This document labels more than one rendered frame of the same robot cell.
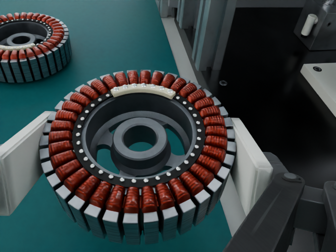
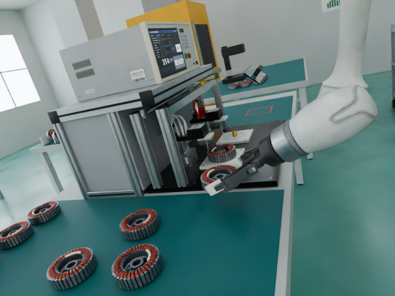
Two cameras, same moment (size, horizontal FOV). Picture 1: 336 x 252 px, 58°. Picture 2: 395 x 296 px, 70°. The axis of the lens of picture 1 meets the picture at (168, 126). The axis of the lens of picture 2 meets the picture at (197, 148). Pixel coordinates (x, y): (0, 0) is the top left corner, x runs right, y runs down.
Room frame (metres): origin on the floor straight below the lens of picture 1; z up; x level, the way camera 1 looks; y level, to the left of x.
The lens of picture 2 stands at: (-0.30, 0.62, 1.19)
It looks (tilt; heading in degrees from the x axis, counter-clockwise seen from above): 18 degrees down; 308
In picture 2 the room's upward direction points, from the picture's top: 15 degrees counter-clockwise
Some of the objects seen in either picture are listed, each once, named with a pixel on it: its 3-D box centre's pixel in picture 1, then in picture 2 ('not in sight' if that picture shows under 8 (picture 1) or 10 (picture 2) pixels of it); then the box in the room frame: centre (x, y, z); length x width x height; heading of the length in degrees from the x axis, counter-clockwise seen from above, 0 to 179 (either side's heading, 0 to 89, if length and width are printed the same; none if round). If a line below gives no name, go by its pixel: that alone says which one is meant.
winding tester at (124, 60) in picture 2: not in sight; (137, 59); (0.61, -0.30, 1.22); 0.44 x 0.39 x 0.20; 104
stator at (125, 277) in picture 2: not in sight; (137, 265); (0.19, 0.32, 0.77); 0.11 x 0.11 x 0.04
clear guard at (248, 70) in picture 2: not in sight; (226, 79); (0.36, -0.56, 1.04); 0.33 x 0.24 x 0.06; 14
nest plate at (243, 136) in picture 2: not in sight; (235, 137); (0.33, -0.48, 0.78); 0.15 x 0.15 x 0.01; 14
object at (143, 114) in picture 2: not in sight; (177, 94); (0.47, -0.32, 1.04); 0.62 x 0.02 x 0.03; 104
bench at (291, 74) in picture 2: not in sight; (262, 106); (1.08, -2.61, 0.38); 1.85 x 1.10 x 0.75; 104
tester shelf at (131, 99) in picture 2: not in sight; (144, 88); (0.61, -0.28, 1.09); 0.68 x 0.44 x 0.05; 104
